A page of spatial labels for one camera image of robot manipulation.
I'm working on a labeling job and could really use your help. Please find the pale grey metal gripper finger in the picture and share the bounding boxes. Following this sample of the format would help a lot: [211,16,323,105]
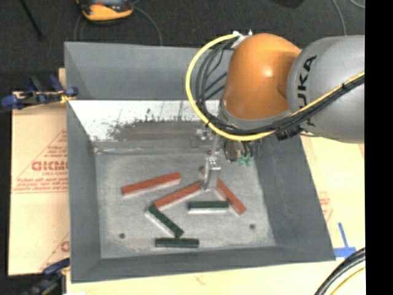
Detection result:
[200,157,213,192]
[211,157,222,192]

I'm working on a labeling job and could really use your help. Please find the dark green flat block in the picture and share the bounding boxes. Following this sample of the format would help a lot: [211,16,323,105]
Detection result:
[154,237,201,249]
[187,200,231,213]
[147,203,185,239]

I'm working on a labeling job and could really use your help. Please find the red-brown flat block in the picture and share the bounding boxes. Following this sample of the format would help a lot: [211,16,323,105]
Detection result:
[200,167,248,216]
[153,179,205,211]
[120,172,182,197]

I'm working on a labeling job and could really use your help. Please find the grey metal bin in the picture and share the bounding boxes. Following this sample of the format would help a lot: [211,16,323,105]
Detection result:
[63,41,337,283]

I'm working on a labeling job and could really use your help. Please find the brown cardboard board red print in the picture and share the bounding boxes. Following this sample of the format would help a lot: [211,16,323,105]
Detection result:
[7,67,365,278]

